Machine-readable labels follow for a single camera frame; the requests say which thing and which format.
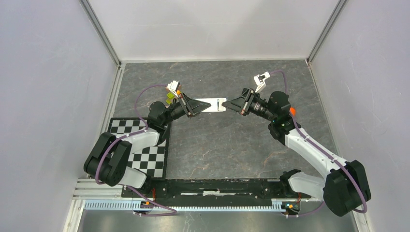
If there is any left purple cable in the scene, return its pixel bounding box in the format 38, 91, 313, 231
94, 84, 169, 186

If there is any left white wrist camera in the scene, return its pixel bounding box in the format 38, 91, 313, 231
166, 80, 180, 97

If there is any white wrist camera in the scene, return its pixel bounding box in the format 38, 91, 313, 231
253, 72, 270, 93
166, 80, 180, 97

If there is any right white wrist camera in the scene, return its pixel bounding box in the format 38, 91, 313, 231
253, 72, 270, 93

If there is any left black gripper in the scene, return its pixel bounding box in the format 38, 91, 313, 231
161, 92, 211, 126

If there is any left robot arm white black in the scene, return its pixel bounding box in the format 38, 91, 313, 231
83, 93, 212, 197

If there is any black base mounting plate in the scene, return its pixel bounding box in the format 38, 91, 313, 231
139, 178, 311, 207

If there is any black white checkerboard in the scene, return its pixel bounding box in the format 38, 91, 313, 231
107, 117, 172, 179

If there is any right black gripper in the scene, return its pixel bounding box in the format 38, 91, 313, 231
222, 88, 276, 122

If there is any orange tape roll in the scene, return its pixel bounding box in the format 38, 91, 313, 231
290, 107, 296, 116

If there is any white remote control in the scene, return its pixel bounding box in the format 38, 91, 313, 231
197, 98, 227, 113

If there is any green yellow block stack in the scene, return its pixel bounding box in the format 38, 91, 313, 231
166, 92, 178, 105

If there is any aluminium slotted cable duct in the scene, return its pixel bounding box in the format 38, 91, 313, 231
84, 200, 289, 212

